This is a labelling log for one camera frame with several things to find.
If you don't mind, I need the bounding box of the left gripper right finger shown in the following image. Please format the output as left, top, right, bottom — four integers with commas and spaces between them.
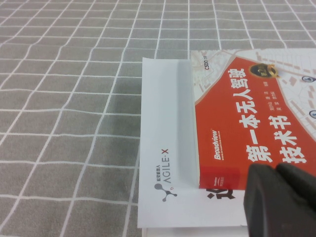
275, 161, 316, 212

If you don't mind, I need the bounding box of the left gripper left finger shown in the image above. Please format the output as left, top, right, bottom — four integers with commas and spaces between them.
243, 162, 316, 237

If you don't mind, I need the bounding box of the white AgileX printed paper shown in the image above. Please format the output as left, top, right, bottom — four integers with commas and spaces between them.
137, 57, 248, 229

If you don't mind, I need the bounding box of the red cover book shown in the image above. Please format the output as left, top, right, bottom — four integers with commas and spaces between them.
175, 48, 316, 198

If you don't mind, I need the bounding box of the plain white sheet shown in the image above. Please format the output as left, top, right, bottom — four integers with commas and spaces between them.
142, 223, 249, 237

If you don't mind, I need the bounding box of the grey white-grid tablecloth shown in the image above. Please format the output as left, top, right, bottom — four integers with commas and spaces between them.
0, 0, 316, 237

